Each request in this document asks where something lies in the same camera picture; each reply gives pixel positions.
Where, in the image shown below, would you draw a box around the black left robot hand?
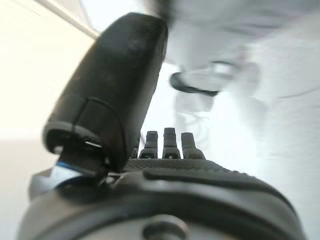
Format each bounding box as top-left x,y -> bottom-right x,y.
17,11 -> 308,240

